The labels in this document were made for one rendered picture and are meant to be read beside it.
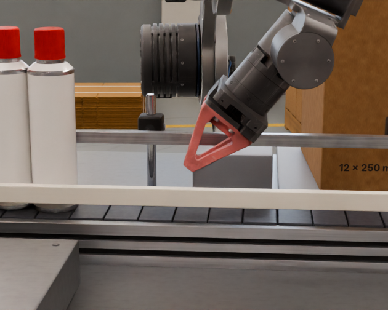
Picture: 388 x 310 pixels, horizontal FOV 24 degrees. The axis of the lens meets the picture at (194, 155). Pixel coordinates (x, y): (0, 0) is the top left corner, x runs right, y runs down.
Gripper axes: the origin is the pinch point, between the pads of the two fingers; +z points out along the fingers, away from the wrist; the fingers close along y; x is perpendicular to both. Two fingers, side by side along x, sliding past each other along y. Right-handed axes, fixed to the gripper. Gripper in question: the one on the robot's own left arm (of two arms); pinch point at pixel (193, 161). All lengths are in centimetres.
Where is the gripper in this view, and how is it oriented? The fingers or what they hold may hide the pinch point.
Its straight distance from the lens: 100.7
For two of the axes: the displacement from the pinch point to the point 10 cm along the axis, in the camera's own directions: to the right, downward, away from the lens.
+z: -6.3, 7.5, 2.2
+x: 7.8, 6.2, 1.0
